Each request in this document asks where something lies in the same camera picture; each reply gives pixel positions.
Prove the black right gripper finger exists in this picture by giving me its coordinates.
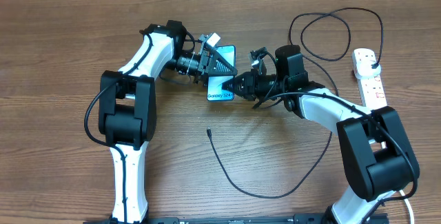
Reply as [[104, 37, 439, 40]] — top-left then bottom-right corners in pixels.
[[222, 76, 245, 90], [228, 88, 254, 101]]

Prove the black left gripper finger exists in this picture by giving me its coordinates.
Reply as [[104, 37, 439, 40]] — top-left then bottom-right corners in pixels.
[[209, 66, 237, 77], [215, 46, 236, 69]]

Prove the blue Samsung Galaxy smartphone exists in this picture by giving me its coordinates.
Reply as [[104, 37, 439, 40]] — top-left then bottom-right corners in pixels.
[[207, 45, 236, 101]]

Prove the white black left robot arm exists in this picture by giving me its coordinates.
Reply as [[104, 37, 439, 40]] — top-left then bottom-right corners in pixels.
[[83, 20, 237, 223]]

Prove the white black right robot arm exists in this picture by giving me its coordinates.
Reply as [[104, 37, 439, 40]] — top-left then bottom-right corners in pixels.
[[223, 45, 420, 223]]

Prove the white charger plug adapter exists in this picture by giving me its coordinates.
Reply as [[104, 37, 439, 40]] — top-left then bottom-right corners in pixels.
[[353, 60, 382, 80]]

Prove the white power strip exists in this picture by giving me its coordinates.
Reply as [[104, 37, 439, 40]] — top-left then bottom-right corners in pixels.
[[351, 48, 387, 110]]

